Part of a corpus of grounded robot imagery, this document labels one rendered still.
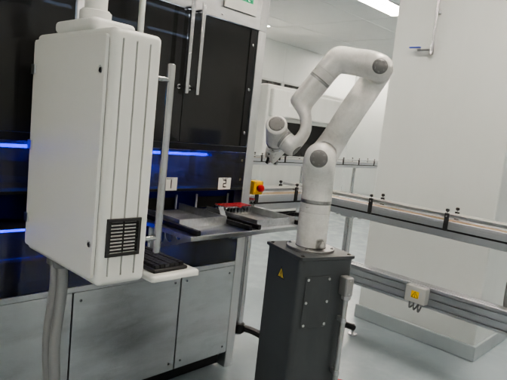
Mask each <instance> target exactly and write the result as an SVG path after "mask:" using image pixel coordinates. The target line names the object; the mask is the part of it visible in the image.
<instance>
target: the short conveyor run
mask: <svg viewBox="0 0 507 380"><path fill-rule="evenodd" d="M279 182H280V184H279V186H264V187H265V189H264V191H263V193H262V194H261V195H252V194H250V198H255V201H254V202H255V203H254V206H258V207H263V208H266V210H277V209H289V208H300V201H301V194H302V192H299V191H298V190H302V187H300V185H299V184H298V183H297V184H296V185H282V183H283V181H282V180H280V181H279Z"/></svg>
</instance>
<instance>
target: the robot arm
mask: <svg viewBox="0 0 507 380"><path fill-rule="evenodd" d="M392 73H393V62H392V60H391V59H390V58H389V57H388V56H386V55H385V54H382V53H380V52H377V51H372V50H365V49H358V48H353V47H346V46H337V47H334V48H332V49H331V50H329V51H328V52H327V53H326V54H325V56H324V57H323V58H322V59H321V61H320V62H319V63H318V65H317V66H316V67H315V68H314V69H313V70H312V71H311V73H310V74H309V75H308V77H307V78H306V79H305V81H304V82H303V83H302V84H301V85H300V87H299V88H298V89H297V91H296V92H295V93H294V94H293V96H292V97H291V99H290V102H291V104H292V106H293V107H294V108H295V110H296V111H297V113H298V115H299V117H300V129H299V131H298V132H297V134H296V135H295V136H294V135H293V134H292V133H291V132H290V131H289V130H288V128H287V121H286V120H285V118H283V117H282V116H280V115H273V116H272V117H270V118H269V119H268V120H267V122H266V145H267V147H266V153H265V157H266V158H267V159H266V163H267V164H268V163H270V162H271V163H272V164H276V163H277V160H281V156H282V155H283V154H284V153H285V154H287V155H289V156H292V155H295V154H296V153H297V152H298V151H299V150H300V149H301V147H302V146H303V145H304V143H305V142H306V140H307V139H308V138H309V136H310V133H311V130H312V116H311V110H312V107H313V106H314V104H315V103H316V102H317V101H318V99H319V98H320V97H321V96H322V95H323V93H324V92H325V91H326V90H327V89H328V88H329V86H331V84H332V83H333V82H334V81H335V79H336V78H337V77H338V76H339V75H340V74H347V75H355V76H359V77H360V78H359V79H358V80H357V82H356V83H355V85H354V86H353V87H352V89H351V90H350V91H349V93H348V94H347V96H346V98H345V99H344V100H343V102H342V103H341V105H340V107H339V108H338V109H337V111H336V113H335V114H334V116H333V117H332V119H331V120H330V122H329V124H328V125H327V127H326V128H325V130H324V132H323V133H322V135H320V137H319V138H318V140H317V141H316V142H315V143H314V144H312V145H311V146H310V147H308V148H307V150H306V153H305V155H304V159H303V185H302V194H301V201H300V213H299V219H298V226H297V239H296V240H294V241H288V242H287V247H288V248H290V249H292V250H296V251H298V252H302V253H310V254H319V255H325V254H331V253H333V252H334V248H333V247H332V246H330V245H328V244H326V242H327V230H328V224H329V218H330V206H331V200H332V194H333V177H334V170H335V164H336V163H337V161H338V159H339V157H340V155H341V153H342V151H343V149H344V148H345V146H346V144H347V142H348V141H349V139H350V137H351V135H352V134H353V133H354V131H355V129H356V128H357V126H358V125H359V124H360V122H361V120H362V119H363V117H364V116H365V115H366V113H367V111H368V110H369V108H370V107H371V106H372V104H373V103H374V101H375V100H376V98H377V97H378V96H379V94H380V92H381V91H382V90H383V88H384V87H385V86H386V84H387V82H388V80H389V79H390V77H391V75H392Z"/></svg>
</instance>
